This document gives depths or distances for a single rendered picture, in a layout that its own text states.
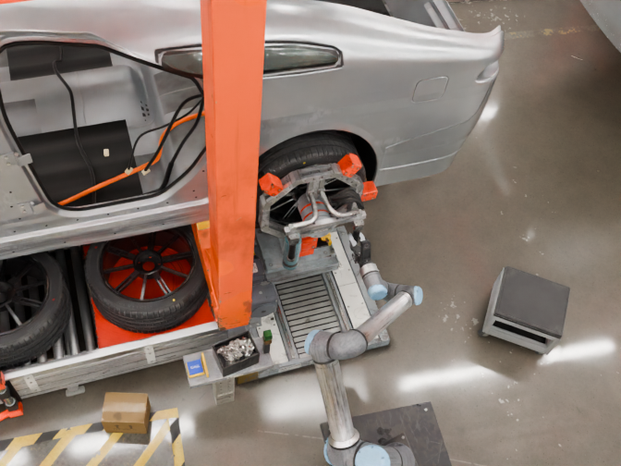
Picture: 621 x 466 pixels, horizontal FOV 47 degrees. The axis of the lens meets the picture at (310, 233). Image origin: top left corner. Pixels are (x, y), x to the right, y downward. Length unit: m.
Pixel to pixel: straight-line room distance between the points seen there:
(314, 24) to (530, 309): 2.10
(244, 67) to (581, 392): 3.06
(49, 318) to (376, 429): 1.75
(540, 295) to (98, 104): 2.71
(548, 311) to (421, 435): 1.08
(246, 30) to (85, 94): 2.10
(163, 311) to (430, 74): 1.78
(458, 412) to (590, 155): 2.31
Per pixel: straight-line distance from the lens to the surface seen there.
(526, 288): 4.39
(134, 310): 3.83
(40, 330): 3.88
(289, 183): 3.52
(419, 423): 3.89
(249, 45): 2.22
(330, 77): 3.23
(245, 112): 2.42
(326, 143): 3.60
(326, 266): 4.37
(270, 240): 4.35
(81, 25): 2.99
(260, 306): 3.95
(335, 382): 3.32
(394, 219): 4.83
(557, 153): 5.60
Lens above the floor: 3.88
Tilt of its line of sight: 56 degrees down
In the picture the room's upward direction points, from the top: 9 degrees clockwise
